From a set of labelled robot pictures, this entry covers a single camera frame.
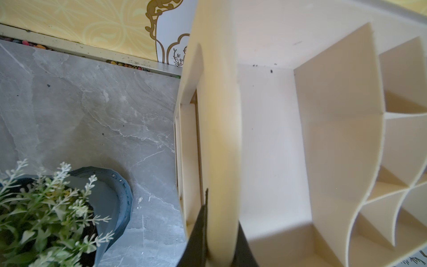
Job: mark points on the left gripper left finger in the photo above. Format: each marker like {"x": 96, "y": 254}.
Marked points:
{"x": 195, "y": 254}

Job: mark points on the potted green plant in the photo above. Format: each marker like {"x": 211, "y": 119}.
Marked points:
{"x": 68, "y": 219}

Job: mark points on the beige drawer organizer cabinet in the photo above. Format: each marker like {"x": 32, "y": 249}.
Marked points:
{"x": 307, "y": 122}

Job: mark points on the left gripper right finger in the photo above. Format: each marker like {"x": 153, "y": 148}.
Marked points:
{"x": 243, "y": 256}

